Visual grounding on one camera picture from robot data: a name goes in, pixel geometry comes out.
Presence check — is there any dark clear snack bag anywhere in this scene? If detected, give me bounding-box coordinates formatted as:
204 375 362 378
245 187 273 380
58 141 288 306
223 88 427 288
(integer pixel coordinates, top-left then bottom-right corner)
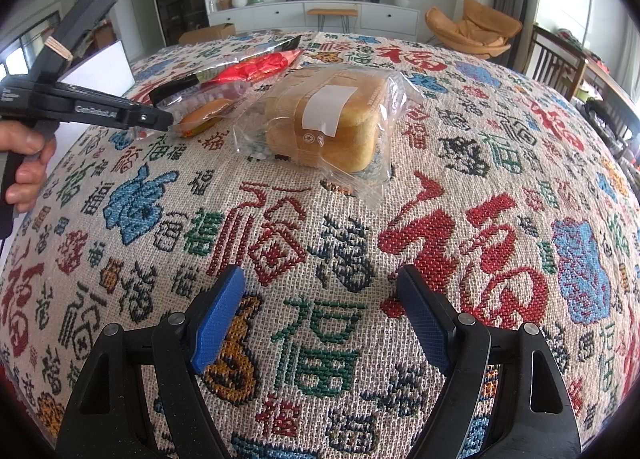
146 36 302 107

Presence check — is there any small bagged orange bun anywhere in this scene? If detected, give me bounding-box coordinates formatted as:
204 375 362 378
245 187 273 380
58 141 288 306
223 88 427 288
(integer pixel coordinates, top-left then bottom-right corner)
168 95 244 138

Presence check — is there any clear bagged toast bread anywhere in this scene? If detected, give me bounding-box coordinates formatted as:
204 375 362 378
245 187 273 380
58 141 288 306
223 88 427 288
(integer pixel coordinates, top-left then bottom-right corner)
233 64 423 208

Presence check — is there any red snack pouch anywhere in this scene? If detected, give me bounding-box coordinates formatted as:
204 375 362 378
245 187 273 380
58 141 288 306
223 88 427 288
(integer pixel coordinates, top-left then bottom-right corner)
202 49 303 86

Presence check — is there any person's left hand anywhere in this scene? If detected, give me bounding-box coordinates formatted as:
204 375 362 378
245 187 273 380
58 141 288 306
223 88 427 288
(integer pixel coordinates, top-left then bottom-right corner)
1 120 56 213

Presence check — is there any white cardboard box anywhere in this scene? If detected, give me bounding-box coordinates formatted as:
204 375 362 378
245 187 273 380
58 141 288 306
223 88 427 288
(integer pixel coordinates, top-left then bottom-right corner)
58 41 134 97

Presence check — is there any brown cardboard box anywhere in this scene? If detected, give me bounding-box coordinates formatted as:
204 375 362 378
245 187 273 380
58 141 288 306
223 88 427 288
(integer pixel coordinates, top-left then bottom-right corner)
178 23 235 45

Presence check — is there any patterned woven tablecloth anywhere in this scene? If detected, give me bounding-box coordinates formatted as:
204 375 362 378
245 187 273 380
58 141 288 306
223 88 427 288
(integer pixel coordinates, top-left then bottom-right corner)
1 34 639 458

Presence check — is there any wooden bench stool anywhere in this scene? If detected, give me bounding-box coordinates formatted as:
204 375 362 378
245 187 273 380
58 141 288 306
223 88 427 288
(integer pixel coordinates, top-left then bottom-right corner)
306 8 359 34

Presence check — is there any wooden side table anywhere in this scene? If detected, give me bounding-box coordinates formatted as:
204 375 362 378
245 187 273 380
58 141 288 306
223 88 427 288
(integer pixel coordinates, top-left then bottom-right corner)
582 57 639 164

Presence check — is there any white TV cabinet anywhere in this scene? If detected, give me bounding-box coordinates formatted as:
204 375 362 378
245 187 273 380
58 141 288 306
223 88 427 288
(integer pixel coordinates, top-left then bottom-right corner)
208 0 420 41

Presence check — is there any dark wooden chair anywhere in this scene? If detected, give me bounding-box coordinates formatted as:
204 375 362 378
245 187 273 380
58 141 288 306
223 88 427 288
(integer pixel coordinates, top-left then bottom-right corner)
524 24 588 102

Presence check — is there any orange lounge chair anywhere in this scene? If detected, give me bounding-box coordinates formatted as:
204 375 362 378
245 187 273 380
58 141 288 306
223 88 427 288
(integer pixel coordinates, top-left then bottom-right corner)
425 0 523 60

